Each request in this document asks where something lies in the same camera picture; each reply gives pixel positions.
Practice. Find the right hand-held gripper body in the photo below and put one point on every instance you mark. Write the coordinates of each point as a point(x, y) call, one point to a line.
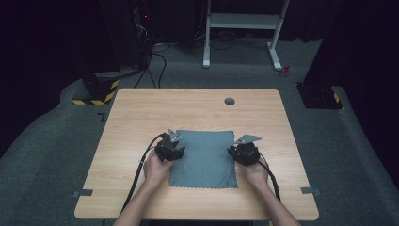
point(247, 150)

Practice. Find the grey microfibre cloth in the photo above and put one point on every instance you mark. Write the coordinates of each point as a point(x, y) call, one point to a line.
point(204, 163)

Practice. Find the dark equipment rack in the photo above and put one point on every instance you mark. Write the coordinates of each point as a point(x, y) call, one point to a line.
point(141, 31)

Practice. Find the person's right hand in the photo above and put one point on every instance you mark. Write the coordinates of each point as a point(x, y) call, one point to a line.
point(255, 175)

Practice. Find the grey tape strip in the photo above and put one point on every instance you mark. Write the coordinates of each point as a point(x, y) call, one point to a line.
point(83, 193)
point(310, 190)

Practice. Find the white metal stand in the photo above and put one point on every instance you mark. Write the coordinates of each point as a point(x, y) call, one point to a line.
point(244, 21)

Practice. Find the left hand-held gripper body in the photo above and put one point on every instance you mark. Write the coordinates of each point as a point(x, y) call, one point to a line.
point(166, 147)

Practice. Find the black stand base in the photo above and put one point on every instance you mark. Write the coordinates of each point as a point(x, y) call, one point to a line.
point(318, 97)

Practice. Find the black yellow striped base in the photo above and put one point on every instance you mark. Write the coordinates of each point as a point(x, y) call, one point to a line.
point(100, 91)

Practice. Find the dark curtain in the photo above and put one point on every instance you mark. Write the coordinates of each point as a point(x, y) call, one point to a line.
point(360, 62)
point(47, 62)

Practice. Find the person's left hand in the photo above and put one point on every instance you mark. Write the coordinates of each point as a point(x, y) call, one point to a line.
point(156, 169)

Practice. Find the small red object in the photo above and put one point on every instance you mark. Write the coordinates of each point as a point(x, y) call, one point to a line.
point(284, 71)

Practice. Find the grey round table grommet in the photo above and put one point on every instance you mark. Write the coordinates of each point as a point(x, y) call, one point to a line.
point(229, 101)

